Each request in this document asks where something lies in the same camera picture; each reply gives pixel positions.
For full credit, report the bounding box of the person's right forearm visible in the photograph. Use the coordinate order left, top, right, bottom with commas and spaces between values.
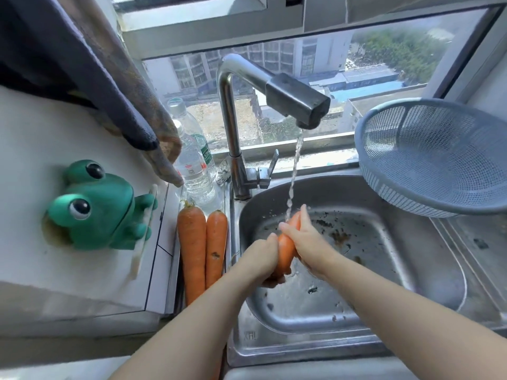
317, 255, 507, 380

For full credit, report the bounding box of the stainless steel sink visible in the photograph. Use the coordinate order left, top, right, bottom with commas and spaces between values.
225, 169, 507, 368

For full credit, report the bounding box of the orange carrot with dark spot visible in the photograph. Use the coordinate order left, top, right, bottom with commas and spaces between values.
205, 210, 229, 290

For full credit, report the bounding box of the wet orange carrot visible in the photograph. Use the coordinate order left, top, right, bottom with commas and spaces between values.
273, 211, 303, 280

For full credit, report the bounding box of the person's left hand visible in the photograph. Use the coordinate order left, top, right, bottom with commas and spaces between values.
236, 232, 287, 289

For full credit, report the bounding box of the grey window frame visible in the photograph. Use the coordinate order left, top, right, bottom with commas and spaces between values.
112, 0, 507, 172

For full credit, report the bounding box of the dark blue hanging cloth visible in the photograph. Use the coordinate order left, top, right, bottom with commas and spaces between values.
0, 0, 160, 151

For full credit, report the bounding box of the blue plastic colander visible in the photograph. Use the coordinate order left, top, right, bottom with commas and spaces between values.
354, 97, 507, 218

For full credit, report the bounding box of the clear bottle with red label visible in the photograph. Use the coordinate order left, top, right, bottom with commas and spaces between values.
172, 119, 217, 207

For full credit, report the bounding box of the person's right hand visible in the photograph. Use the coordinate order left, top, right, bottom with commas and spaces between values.
279, 205, 338, 281

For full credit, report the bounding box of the brown hanging towel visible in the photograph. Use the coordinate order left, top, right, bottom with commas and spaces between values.
65, 0, 185, 189

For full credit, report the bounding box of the person's left forearm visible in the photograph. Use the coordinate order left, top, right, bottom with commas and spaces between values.
105, 262, 260, 380

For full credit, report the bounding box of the clear bottle with green label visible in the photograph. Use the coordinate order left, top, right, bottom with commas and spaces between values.
165, 97, 218, 182

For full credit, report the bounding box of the stainless steel faucet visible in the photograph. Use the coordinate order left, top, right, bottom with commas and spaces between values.
216, 54, 332, 201

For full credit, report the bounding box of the metal sink strainer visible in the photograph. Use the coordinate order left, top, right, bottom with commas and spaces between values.
215, 157, 232, 185

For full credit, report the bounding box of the green frog holder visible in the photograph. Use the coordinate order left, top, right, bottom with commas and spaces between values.
46, 160, 159, 251

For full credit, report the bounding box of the metal faucet lever handle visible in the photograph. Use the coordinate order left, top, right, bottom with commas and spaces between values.
257, 149, 280, 190

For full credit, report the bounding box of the white brush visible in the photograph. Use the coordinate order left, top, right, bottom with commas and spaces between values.
130, 184, 159, 280

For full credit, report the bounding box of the long orange carrot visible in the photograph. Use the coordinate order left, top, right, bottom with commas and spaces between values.
177, 205, 208, 307

